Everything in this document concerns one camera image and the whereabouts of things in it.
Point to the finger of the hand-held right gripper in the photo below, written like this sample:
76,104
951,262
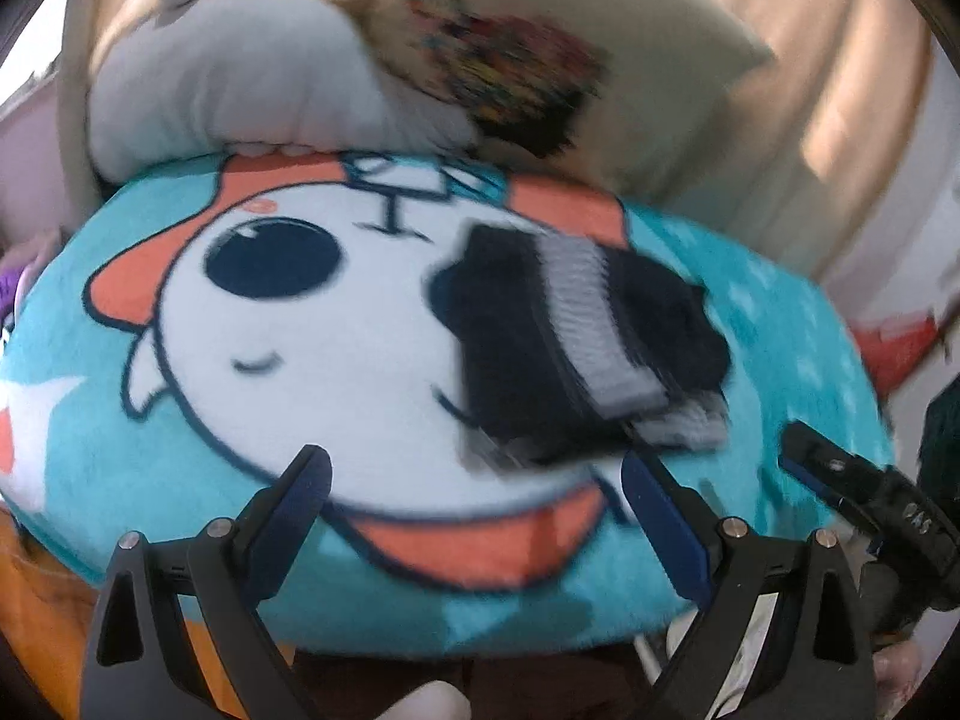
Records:
832,454
814,484

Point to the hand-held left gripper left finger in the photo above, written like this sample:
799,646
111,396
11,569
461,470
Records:
296,510

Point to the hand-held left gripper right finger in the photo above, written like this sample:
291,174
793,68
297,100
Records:
667,525

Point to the dark pants with striped lining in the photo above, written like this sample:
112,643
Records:
510,360

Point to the teal cartoon printed blanket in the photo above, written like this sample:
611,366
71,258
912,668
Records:
337,405

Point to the red and white printed cloth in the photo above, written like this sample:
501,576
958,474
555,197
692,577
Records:
896,356

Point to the orange cloth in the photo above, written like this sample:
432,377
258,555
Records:
52,615

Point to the purple cloth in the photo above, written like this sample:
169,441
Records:
11,285

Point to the grey pillow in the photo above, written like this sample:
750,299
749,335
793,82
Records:
240,90

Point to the beige padded headboard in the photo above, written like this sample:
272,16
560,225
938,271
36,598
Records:
79,105

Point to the cream printed pillow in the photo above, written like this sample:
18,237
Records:
540,45

